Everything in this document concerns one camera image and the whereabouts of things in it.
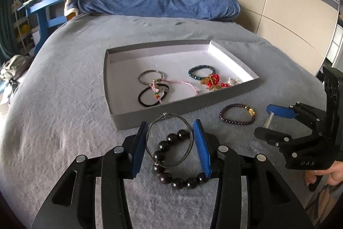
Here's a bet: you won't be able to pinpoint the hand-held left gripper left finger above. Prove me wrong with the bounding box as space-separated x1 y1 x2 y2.
31 121 149 229

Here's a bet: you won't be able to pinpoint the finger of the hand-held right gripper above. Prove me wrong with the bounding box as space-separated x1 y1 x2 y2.
266 102 326 128
254 126 322 155

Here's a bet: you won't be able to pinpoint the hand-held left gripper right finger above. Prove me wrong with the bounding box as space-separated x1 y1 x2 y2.
192 119 313 229

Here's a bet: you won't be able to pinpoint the thin dark wire bangle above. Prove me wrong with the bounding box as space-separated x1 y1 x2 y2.
146 113 194 168

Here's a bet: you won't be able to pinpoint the white pearl hair clip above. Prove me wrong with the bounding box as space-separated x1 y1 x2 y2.
264 112 274 129

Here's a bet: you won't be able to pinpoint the large dark bead bracelet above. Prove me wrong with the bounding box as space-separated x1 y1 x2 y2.
151 129 209 189

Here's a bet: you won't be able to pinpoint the purple bead bracelet gold charm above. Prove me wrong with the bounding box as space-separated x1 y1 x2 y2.
219 103 256 126

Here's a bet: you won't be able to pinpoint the black hair tie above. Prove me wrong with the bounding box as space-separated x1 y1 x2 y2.
138 84 170 108

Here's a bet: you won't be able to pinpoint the pink braided bracelet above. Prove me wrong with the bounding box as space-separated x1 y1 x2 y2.
149 78 200 104

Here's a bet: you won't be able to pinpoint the red bead bracelet gold charms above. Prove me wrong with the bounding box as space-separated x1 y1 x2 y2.
200 74 229 90

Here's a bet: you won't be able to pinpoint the silver bangle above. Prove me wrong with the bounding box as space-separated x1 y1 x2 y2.
138 70 163 85

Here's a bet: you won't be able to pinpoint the teal bead bracelet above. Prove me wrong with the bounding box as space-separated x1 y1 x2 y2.
188 65 216 81

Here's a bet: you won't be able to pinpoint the shallow grey cardboard box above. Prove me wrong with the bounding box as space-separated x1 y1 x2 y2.
103 40 260 131

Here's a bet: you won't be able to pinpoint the person's right hand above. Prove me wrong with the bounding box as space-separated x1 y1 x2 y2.
304 160 343 187

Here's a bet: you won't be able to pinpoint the beige wardrobe grey stripes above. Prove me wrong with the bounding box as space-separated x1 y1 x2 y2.
225 0 341 76

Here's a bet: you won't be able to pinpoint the grey cloth pile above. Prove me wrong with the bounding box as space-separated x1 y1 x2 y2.
0 54 32 90

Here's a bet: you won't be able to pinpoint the blue wooden desk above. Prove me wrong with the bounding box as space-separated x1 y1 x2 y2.
16 0 89 56

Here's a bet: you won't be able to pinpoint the white shelf rack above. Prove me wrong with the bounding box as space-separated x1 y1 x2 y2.
12 0 34 53

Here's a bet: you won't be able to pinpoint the teal curtain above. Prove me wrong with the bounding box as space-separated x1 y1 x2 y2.
0 0 14 58

